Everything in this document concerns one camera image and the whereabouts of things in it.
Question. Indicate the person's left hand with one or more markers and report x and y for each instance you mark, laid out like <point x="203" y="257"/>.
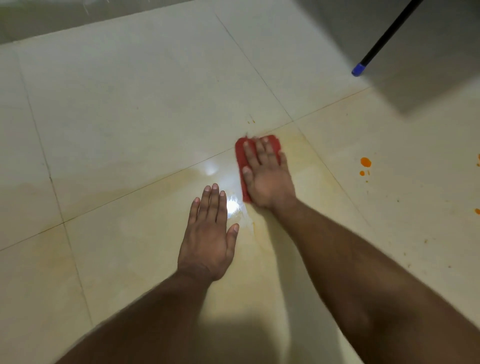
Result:
<point x="206" y="247"/>

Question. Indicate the person's right hand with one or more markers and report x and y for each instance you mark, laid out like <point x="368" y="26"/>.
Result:
<point x="270" y="183"/>

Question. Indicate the red cloth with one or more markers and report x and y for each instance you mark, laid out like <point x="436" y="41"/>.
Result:
<point x="240" y="153"/>

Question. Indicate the orange liquid spill drops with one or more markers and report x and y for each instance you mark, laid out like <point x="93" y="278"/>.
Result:
<point x="365" y="162"/>

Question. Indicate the person's left forearm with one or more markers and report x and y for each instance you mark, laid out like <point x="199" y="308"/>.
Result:
<point x="150" y="322"/>

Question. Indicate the person's right forearm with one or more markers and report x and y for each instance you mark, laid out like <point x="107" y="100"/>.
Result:
<point x="375" y="285"/>

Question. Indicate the cream tiled floor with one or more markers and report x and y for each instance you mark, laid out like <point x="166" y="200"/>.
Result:
<point x="131" y="93"/>

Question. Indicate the black pole with blue tip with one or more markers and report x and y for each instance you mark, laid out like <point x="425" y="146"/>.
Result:
<point x="386" y="35"/>

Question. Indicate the white baseboard ledge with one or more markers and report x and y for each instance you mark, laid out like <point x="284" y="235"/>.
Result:
<point x="56" y="18"/>

